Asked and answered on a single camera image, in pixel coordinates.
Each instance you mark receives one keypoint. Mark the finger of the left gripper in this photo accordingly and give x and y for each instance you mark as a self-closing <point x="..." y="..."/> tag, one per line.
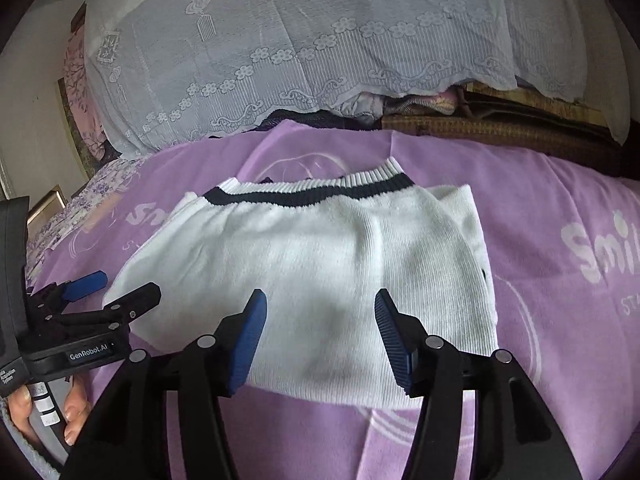
<point x="128" y="308"/>
<point x="84" y="287"/>

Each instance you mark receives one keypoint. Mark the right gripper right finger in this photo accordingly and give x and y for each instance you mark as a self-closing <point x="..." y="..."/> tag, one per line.
<point x="515" y="434"/>

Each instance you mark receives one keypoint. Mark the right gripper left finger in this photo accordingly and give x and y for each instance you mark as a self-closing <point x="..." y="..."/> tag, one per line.
<point x="125" y="436"/>

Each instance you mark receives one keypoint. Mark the white black-trimmed knit sweater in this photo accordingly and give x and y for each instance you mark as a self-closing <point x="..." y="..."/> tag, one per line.
<point x="320" y="250"/>

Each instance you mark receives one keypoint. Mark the person left hand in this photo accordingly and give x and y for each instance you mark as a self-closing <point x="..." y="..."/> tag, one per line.
<point x="76" y="409"/>

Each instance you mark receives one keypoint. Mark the purple floral white sheet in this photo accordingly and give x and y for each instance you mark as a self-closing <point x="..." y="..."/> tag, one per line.
<point x="114" y="177"/>

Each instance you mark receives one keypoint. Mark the pink floral pillow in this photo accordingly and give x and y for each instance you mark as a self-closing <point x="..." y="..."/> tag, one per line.
<point x="79" y="97"/>

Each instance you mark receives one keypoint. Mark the white lace cover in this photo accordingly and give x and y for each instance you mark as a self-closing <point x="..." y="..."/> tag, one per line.
<point x="164" y="72"/>

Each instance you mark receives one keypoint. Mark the brown woven bamboo mat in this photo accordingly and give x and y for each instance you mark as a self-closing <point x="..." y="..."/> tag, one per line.
<point x="520" y="118"/>

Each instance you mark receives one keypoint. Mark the wooden picture frame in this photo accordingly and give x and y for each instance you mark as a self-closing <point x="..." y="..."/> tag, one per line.
<point x="43" y="211"/>

